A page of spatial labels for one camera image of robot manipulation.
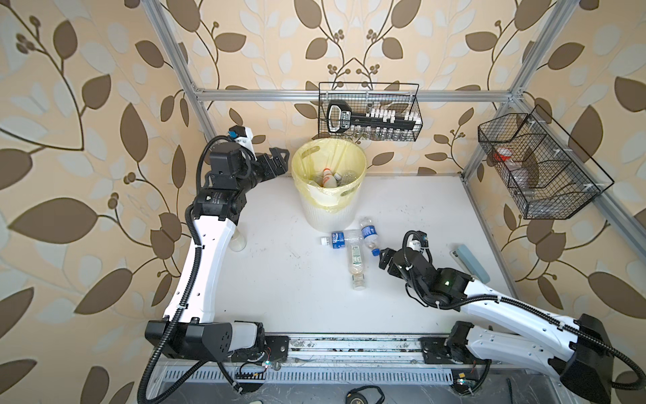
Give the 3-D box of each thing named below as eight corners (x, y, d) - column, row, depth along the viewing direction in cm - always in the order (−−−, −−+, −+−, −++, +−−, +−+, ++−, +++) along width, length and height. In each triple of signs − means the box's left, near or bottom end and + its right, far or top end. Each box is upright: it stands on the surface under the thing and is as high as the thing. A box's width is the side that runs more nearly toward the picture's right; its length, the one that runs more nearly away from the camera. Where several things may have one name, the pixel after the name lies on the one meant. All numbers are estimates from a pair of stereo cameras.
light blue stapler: (475, 287, 89) (482, 281, 84) (449, 254, 97) (455, 247, 93) (484, 283, 89) (492, 277, 85) (458, 251, 98) (464, 243, 94)
